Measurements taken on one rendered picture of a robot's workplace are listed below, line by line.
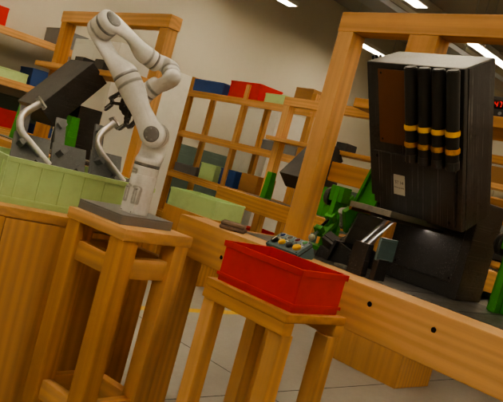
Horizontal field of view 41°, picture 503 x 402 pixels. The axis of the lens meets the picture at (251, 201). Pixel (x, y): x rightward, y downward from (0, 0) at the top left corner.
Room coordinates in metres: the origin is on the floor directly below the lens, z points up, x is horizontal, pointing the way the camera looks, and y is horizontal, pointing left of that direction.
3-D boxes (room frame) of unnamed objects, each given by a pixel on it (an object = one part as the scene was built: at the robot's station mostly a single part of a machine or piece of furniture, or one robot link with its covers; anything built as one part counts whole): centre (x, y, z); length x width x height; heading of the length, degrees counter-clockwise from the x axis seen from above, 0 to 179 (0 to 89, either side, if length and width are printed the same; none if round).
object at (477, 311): (2.34, -0.52, 0.89); 1.10 x 0.42 x 0.02; 44
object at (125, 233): (2.35, 0.39, 0.83); 0.32 x 0.32 x 0.04; 51
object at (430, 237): (2.36, -0.69, 1.07); 0.30 x 0.18 x 0.34; 44
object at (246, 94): (8.87, 0.30, 1.13); 2.48 x 0.54 x 2.27; 45
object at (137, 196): (2.35, 0.39, 0.97); 0.09 x 0.09 x 0.17; 58
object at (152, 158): (2.35, 0.39, 1.13); 0.09 x 0.09 x 0.17; 86
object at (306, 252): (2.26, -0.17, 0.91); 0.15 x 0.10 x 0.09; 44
